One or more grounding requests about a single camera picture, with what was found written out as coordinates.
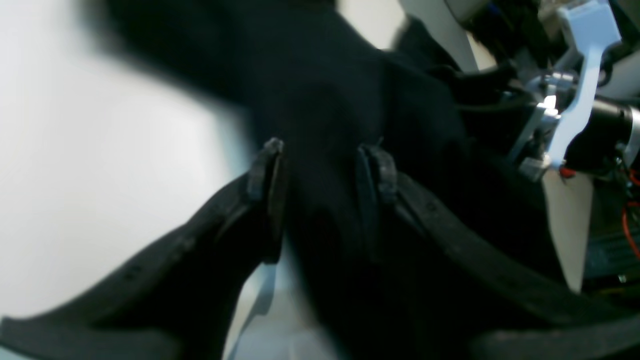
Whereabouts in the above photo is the black t-shirt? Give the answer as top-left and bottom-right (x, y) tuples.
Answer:
(92, 0), (566, 360)

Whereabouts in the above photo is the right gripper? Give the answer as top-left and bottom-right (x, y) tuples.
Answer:
(509, 0), (639, 182)

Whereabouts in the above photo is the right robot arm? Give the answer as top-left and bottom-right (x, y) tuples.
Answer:
(509, 0), (639, 297)

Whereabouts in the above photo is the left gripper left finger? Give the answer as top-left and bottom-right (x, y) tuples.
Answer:
(1, 138), (288, 360)

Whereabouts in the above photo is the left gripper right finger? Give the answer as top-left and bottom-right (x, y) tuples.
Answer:
(356, 145), (640, 360)

